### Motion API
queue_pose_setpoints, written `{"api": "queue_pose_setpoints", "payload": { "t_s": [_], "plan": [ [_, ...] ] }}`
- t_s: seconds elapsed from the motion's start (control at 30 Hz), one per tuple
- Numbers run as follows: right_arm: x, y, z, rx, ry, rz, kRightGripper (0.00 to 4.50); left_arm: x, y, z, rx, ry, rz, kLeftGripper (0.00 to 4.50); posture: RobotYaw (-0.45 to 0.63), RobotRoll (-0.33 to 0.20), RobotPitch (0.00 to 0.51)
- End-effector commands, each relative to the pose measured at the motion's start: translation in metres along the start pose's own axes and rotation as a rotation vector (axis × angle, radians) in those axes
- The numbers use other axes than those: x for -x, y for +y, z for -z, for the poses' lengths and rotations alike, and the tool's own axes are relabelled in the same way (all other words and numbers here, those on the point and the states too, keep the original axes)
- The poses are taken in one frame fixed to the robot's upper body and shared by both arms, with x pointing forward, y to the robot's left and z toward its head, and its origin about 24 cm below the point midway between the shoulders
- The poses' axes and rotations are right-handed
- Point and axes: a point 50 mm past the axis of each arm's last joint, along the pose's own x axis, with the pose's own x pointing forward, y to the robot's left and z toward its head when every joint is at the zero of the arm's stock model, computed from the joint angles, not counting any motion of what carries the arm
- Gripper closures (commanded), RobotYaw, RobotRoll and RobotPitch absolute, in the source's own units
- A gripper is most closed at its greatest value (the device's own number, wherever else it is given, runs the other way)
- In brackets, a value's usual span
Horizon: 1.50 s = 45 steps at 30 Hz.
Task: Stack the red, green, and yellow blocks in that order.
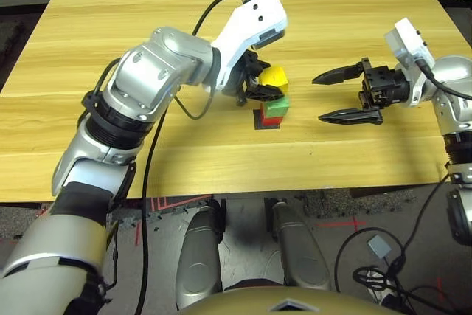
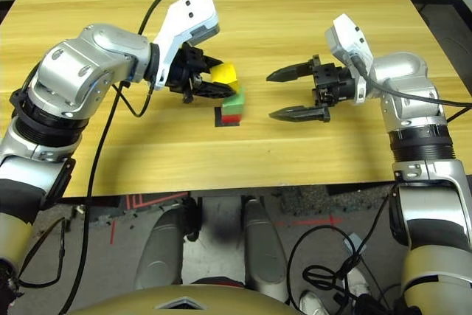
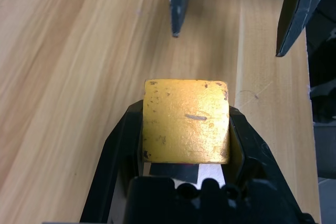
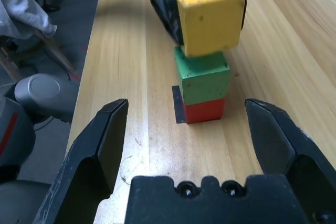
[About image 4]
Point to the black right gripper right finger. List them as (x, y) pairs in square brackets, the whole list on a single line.
[(296, 155)]

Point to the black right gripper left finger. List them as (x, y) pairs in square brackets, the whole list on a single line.
[(78, 176)]

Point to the yellow block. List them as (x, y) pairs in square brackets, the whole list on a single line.
[(210, 19)]

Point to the green block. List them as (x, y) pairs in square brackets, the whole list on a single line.
[(204, 85)]

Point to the grey robot left leg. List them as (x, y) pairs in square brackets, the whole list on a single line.
[(44, 95)]

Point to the red block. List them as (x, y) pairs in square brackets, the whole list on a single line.
[(203, 111)]

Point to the black floor object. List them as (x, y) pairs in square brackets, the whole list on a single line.
[(51, 5)]

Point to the wooden chair leg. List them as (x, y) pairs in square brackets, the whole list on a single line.
[(56, 51), (9, 64)]

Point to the light grey cloth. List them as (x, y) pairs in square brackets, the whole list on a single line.
[(18, 6)]

